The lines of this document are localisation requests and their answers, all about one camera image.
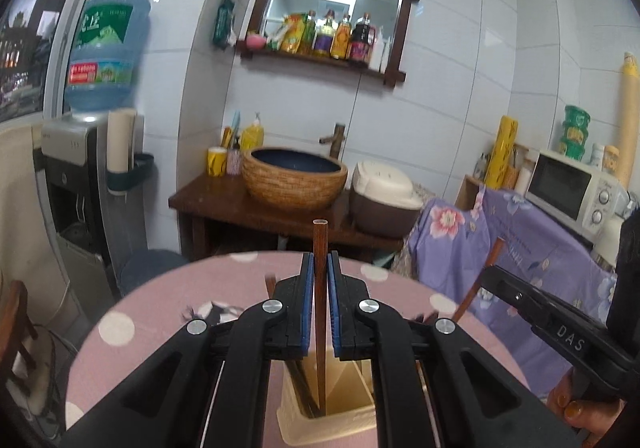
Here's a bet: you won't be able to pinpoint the person's right hand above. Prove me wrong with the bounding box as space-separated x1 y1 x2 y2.
546 372 627 448

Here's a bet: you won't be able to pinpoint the green hanging packet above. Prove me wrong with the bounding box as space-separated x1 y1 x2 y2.
212 0 236 49

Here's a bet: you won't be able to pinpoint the black chopstick with gold band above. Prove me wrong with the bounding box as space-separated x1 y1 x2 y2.
289 359 321 419

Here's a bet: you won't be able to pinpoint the purple floral cloth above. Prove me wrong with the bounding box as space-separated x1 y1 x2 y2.
400 185 622 399

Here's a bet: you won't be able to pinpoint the wicker wash basin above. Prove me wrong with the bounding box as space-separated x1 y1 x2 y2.
241 147 349 211

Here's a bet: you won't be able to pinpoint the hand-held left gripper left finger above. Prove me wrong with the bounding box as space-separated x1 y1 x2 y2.
59 252 317 448

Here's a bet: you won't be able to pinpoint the beige plastic utensil holder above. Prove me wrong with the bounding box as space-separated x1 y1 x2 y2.
276 353 377 447

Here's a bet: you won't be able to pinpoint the green stacked jars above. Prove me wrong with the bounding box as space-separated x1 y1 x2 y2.
557 105 591 161

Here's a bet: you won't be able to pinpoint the dark sauce bottle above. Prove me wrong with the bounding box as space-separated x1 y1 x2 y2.
350 12 376 66

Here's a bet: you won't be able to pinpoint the yellow snack packet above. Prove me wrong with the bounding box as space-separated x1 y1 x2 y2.
279 14 307 54

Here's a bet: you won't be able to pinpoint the window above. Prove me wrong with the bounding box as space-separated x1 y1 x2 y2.
0 0 119 125

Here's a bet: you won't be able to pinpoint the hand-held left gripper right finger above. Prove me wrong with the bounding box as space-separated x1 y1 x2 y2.
327 250 584 448

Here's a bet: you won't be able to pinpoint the dark wooden chair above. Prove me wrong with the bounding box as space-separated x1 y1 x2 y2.
0 280 39 379

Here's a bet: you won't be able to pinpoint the blue water bottle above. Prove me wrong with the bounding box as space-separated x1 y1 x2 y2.
65 0 152 122

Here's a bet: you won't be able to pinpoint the cup holder with paper cups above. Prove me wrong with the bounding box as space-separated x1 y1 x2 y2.
106 108 156 196

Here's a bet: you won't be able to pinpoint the pink polka-dot tablecloth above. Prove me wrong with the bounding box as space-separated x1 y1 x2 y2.
65 250 531 448

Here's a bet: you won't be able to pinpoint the white microwave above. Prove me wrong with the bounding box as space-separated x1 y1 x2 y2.
525 149 624 241

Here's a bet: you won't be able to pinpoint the purple label bottle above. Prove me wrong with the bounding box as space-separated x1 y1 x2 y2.
313 10 337 57

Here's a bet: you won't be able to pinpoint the yellow cup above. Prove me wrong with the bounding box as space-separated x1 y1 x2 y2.
207 146 229 177

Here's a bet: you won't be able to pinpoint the orange label bottle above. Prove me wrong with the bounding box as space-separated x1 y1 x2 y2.
331 15 353 60

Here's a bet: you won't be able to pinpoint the yellow soap bottle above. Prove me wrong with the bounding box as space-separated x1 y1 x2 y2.
241 113 265 151

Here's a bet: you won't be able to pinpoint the brown and cream rice cooker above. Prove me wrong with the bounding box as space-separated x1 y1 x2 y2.
348 160 424 237

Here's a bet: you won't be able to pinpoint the wooden framed mirror shelf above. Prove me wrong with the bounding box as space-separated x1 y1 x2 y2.
235 0 421 88

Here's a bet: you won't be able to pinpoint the bamboo faucet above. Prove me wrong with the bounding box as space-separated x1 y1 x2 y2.
319 123 347 160

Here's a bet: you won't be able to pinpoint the green glass bottle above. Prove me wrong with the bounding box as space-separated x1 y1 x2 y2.
302 10 319 54

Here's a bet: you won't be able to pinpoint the dark wooden vanity table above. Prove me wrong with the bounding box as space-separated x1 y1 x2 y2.
168 172 407 265

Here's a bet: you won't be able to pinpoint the wooden box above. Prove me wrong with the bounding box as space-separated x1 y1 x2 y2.
455 174 486 209

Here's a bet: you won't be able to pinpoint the water dispenser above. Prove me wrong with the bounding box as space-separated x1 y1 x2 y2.
34 114 151 296

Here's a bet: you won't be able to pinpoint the white plastic bottle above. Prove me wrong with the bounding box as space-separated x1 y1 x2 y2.
370 28 391 71

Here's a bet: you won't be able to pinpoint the yellow patterned roll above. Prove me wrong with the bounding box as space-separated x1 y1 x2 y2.
486 116 520 189

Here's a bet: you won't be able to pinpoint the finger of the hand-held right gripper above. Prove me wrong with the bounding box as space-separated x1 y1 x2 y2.
480 265 557 329

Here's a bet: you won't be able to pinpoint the beige paper roll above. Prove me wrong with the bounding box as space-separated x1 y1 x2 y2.
615 52 640 189

